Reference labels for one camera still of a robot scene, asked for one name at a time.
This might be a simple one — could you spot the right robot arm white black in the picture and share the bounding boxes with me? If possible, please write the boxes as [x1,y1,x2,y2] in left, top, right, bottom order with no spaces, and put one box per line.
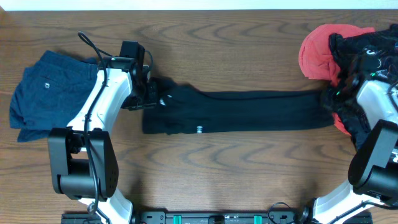
[301,72,397,223]

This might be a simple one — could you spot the black t-shirt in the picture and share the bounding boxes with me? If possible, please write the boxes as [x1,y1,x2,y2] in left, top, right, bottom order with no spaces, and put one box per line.
[142,78,334,134]

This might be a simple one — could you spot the red cloth garment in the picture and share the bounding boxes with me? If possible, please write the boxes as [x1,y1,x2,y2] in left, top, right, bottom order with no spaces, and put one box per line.
[298,24,376,137]

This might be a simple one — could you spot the black printed cycling jersey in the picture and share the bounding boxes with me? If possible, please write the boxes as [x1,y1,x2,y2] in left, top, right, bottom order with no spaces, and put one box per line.
[323,26,398,150]

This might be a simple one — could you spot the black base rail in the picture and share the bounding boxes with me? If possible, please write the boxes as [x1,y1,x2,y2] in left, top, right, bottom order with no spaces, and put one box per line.
[60,208,373,224]

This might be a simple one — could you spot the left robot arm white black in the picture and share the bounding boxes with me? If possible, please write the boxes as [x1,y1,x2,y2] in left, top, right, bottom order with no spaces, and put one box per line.
[48,57,156,223]

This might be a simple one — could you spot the folded navy blue shorts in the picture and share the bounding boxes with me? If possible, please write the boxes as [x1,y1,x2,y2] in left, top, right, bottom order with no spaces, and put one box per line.
[9,50,98,142]

